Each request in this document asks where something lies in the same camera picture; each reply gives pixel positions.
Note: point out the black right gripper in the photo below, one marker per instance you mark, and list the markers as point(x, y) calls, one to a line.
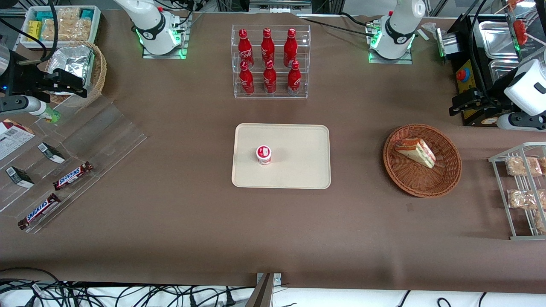
point(23, 79)

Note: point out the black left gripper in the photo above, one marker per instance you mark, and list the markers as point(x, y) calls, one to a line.
point(490, 96)

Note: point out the triangle sandwich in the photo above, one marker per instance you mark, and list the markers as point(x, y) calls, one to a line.
point(416, 152)

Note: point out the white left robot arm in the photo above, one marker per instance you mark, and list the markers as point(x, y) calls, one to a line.
point(399, 25)

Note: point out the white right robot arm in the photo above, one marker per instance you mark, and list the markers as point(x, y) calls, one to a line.
point(149, 21)

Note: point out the light tan wicker basket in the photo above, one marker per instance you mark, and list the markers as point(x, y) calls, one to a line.
point(99, 70)

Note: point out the steel warmer tray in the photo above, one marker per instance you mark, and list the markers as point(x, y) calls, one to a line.
point(497, 40)
point(501, 72)

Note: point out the brown round wicker basket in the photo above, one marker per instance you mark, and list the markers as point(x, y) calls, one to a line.
point(420, 183)

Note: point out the beige plastic tray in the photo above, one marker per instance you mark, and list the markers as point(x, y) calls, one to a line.
point(294, 170)

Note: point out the silver foil bag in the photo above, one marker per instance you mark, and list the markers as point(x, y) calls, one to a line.
point(72, 59)

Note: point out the small green bottle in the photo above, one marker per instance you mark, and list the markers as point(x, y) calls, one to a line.
point(51, 115)

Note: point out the clear bag of pastries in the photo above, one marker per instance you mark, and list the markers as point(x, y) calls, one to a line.
point(68, 27)

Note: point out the black food warmer appliance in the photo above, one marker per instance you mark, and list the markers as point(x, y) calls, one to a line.
point(463, 42)

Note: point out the yellow snack box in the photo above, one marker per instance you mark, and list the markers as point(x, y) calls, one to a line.
point(35, 30)

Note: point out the clear acrylic stepped display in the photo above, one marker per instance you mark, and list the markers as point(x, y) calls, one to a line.
point(102, 140)

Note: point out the small black white box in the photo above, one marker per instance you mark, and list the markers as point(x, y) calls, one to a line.
point(19, 177)
point(51, 152)

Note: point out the printed white paper box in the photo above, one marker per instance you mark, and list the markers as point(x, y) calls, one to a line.
point(13, 140)

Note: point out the white plastic bin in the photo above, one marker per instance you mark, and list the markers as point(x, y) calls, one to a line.
point(25, 15)

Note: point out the clear bag of crackers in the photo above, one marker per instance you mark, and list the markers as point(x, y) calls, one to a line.
point(524, 166)
point(521, 199)

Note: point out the brown Snickers bar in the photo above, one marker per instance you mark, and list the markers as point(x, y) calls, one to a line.
point(39, 211)
point(72, 176)

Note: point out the red skewered food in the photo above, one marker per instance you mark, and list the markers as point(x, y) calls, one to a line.
point(520, 32)

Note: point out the red cola bottle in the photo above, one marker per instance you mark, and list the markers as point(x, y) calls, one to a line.
point(290, 47)
point(294, 80)
point(269, 80)
point(246, 81)
point(245, 49)
point(268, 47)

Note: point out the clear acrylic bottle rack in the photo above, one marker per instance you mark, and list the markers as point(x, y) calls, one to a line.
point(277, 96)

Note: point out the red white yogurt cup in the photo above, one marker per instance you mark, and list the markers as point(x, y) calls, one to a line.
point(264, 155)

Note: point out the brown table cover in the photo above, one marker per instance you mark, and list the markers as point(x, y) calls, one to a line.
point(273, 230)

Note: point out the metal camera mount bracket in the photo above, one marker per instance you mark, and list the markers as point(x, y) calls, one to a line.
point(262, 292)

